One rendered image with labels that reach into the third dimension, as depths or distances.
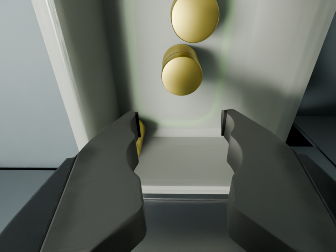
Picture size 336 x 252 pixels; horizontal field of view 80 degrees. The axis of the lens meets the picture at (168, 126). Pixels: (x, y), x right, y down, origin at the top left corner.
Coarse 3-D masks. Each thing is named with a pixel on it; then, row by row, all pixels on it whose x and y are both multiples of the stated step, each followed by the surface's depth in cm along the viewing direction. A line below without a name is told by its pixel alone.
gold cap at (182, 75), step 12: (180, 48) 18; (192, 48) 19; (168, 60) 16; (180, 60) 16; (192, 60) 16; (168, 72) 16; (180, 72) 16; (192, 72) 16; (168, 84) 17; (180, 84) 17; (192, 84) 17
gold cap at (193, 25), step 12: (180, 0) 14; (192, 0) 14; (204, 0) 14; (180, 12) 14; (192, 12) 14; (204, 12) 14; (216, 12) 14; (180, 24) 14; (192, 24) 14; (204, 24) 14; (216, 24) 14; (180, 36) 15; (192, 36) 15; (204, 36) 15
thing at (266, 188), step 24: (240, 120) 10; (240, 144) 8; (264, 144) 8; (240, 168) 7; (264, 168) 7; (288, 168) 7; (240, 192) 6; (264, 192) 6; (288, 192) 6; (312, 192) 6; (240, 216) 6; (264, 216) 6; (288, 216) 6; (312, 216) 6; (240, 240) 6; (264, 240) 6; (288, 240) 5; (312, 240) 5
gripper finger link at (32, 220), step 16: (64, 176) 7; (48, 192) 7; (32, 208) 6; (48, 208) 6; (16, 224) 6; (32, 224) 6; (48, 224) 6; (0, 240) 5; (16, 240) 5; (32, 240) 5
